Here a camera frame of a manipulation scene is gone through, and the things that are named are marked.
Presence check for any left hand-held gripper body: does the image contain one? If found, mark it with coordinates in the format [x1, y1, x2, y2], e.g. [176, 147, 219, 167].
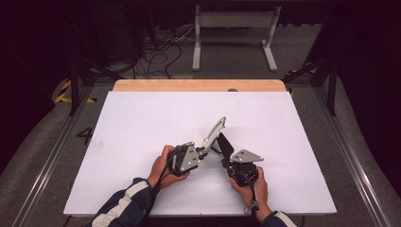
[167, 141, 203, 177]

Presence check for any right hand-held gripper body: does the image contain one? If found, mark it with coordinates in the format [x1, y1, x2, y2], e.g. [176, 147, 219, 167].
[221, 148, 265, 188]

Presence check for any black cloth pouch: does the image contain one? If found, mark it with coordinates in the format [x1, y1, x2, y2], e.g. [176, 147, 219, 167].
[209, 131, 235, 163]

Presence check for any person's right hand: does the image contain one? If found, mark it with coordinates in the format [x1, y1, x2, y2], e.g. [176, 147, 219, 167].
[229, 166, 272, 223]

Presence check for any person's left hand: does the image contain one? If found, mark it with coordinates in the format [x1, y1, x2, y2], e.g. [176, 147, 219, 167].
[146, 145, 191, 190]

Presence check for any white board sheet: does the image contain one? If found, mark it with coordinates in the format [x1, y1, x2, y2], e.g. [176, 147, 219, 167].
[62, 91, 338, 218]

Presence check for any black metal stand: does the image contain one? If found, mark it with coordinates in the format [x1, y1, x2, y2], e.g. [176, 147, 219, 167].
[66, 55, 125, 116]
[281, 56, 339, 117]

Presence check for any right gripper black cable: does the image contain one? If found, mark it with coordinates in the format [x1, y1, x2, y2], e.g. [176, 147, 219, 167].
[243, 176, 261, 219]

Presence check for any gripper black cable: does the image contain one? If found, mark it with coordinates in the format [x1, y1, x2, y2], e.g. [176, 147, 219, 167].
[243, 176, 261, 219]
[141, 149, 178, 227]

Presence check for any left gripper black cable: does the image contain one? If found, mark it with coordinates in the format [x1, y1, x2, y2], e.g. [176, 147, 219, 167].
[141, 149, 178, 227]

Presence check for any tangle of black floor cables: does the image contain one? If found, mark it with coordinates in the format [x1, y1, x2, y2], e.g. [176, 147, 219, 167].
[131, 25, 198, 80]

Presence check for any aluminium floor rail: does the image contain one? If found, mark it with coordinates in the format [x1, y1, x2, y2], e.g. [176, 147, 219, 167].
[11, 84, 95, 227]
[313, 85, 393, 227]

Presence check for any white metal stand frame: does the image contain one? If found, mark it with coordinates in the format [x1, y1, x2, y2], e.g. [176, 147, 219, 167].
[191, 5, 283, 72]

